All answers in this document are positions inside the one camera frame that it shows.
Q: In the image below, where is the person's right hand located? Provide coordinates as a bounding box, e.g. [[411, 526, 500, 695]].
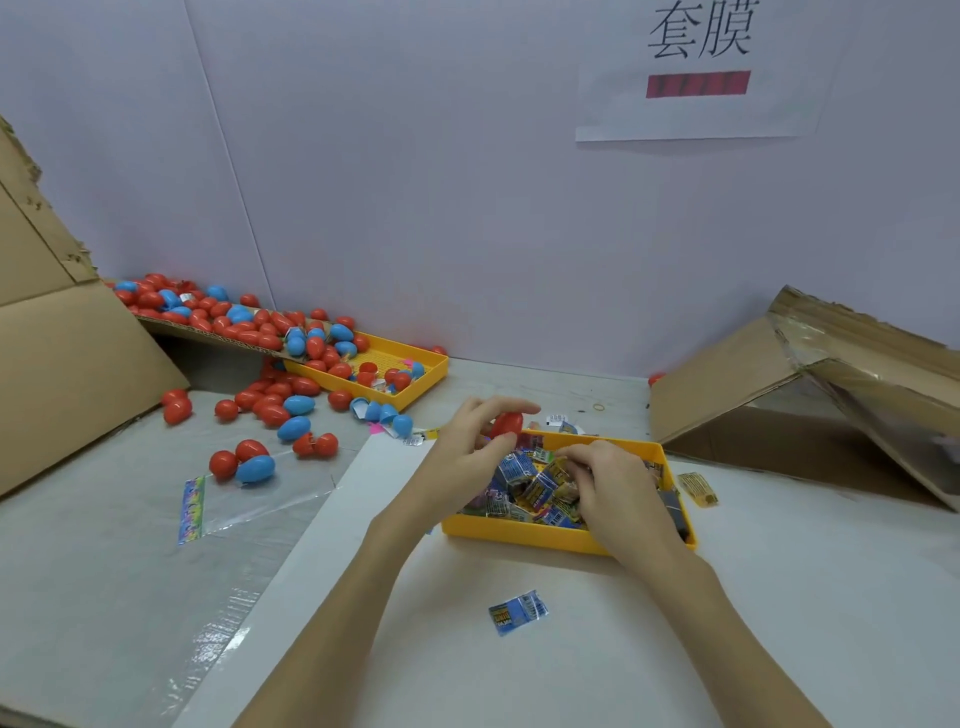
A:
[[555, 439, 695, 579]]

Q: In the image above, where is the person's left hand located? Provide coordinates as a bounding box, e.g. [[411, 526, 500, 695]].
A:
[[382, 396, 542, 545]]

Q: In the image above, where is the yellow label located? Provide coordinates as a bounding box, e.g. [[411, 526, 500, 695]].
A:
[[678, 471, 720, 510]]

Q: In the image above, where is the blue packet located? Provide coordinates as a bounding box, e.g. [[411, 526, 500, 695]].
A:
[[487, 589, 551, 638]]

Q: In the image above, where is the pile of plastic eggs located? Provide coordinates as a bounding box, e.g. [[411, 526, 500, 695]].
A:
[[112, 273, 452, 488]]

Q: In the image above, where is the person's right forearm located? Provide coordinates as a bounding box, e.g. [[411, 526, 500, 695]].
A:
[[645, 552, 830, 728]]

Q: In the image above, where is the person's left forearm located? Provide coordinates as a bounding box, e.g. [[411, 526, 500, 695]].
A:
[[237, 510, 437, 728]]

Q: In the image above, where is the yellow plastic tray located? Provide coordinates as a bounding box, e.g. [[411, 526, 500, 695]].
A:
[[441, 430, 699, 557]]

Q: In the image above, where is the yellow tray under eggs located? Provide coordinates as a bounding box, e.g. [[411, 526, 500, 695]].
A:
[[285, 330, 452, 414]]

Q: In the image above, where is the torn flattened cardboard box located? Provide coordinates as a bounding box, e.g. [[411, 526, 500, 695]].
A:
[[648, 286, 960, 513]]

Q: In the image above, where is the clear bag with coloured label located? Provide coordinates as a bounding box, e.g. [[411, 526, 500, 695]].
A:
[[177, 457, 347, 549]]

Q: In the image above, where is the brown cardboard sheet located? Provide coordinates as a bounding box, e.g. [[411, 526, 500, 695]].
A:
[[138, 312, 287, 362]]

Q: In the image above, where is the tall brown cardboard box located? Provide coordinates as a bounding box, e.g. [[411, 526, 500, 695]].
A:
[[0, 117, 192, 500]]

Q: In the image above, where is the white paper sign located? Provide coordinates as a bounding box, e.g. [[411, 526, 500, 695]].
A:
[[574, 0, 842, 144]]

